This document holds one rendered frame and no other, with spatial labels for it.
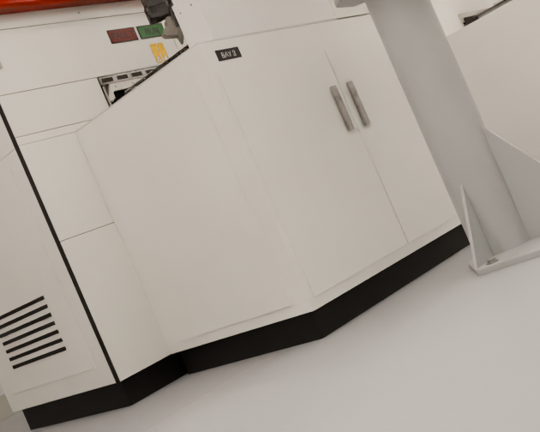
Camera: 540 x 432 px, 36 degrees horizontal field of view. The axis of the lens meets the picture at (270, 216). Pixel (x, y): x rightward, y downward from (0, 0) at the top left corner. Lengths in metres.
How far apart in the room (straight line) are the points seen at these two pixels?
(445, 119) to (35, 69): 1.23
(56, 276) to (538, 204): 1.38
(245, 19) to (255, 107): 0.26
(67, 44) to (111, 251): 0.68
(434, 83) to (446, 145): 0.16
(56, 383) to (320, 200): 1.07
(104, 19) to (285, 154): 0.94
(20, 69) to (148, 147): 0.49
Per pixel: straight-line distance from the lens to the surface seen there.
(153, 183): 2.37
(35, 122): 2.55
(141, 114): 2.34
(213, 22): 2.21
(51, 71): 2.65
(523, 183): 2.25
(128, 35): 2.88
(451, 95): 2.23
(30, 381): 2.87
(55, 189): 2.49
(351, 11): 2.68
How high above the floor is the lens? 0.33
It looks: level
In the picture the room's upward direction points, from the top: 23 degrees counter-clockwise
